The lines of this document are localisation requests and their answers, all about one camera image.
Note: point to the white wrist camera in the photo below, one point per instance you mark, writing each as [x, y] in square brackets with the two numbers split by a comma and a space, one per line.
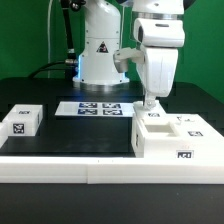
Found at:
[122, 56]

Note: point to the small white cabinet top box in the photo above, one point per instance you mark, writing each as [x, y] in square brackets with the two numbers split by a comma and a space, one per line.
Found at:
[24, 119]

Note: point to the white cabinet body box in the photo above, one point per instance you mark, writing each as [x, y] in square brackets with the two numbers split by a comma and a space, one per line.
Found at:
[150, 141]

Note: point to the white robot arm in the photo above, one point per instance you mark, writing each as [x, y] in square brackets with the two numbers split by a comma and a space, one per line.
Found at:
[103, 38]

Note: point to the white marker sheet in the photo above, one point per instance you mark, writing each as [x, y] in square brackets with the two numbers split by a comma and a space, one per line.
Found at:
[95, 109]

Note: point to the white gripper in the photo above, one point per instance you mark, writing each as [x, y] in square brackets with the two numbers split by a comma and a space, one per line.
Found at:
[159, 42]

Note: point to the white cabinet door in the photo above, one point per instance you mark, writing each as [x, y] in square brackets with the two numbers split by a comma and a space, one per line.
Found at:
[156, 111]
[191, 128]

